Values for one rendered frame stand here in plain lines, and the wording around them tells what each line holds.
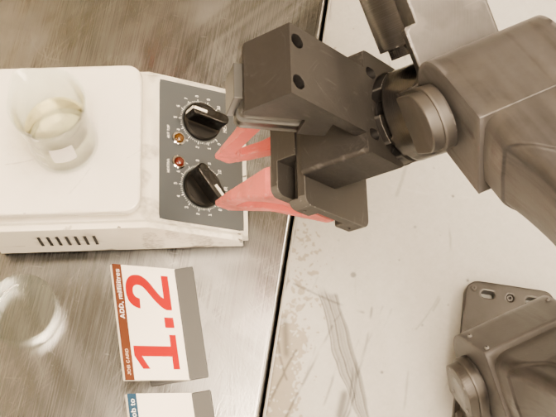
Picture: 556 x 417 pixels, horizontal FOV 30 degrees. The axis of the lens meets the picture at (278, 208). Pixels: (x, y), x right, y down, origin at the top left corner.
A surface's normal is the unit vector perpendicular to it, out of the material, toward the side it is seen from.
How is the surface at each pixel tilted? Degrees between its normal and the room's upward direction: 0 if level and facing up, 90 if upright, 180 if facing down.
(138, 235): 90
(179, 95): 30
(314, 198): 49
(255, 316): 0
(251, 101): 41
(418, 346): 0
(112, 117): 0
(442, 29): 24
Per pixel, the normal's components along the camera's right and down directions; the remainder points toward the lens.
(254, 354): 0.00, -0.34
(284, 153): -0.65, -0.25
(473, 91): -0.15, -0.63
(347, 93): 0.76, -0.25
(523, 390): -0.85, 0.37
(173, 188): 0.51, -0.31
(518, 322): -0.35, -0.91
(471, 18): 0.18, 0.04
